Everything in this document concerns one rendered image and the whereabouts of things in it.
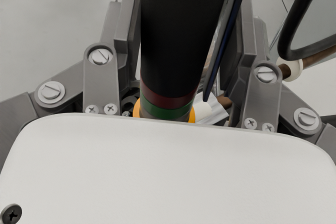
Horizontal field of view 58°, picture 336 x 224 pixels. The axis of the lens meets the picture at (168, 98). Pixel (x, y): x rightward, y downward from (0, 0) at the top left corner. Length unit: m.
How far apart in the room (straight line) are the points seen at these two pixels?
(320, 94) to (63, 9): 2.04
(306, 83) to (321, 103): 0.05
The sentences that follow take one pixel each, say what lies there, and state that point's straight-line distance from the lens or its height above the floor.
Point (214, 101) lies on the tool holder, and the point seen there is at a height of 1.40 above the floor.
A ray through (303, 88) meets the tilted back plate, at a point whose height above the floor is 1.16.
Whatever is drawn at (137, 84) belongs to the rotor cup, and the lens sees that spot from 0.44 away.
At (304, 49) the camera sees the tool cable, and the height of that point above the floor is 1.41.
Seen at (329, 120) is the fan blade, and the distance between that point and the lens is 0.37.
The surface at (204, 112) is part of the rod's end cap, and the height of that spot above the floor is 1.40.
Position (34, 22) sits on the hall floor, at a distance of 2.35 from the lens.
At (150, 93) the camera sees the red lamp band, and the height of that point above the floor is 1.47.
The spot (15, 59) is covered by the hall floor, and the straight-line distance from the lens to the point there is 2.17.
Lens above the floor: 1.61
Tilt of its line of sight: 59 degrees down
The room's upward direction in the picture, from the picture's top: 9 degrees clockwise
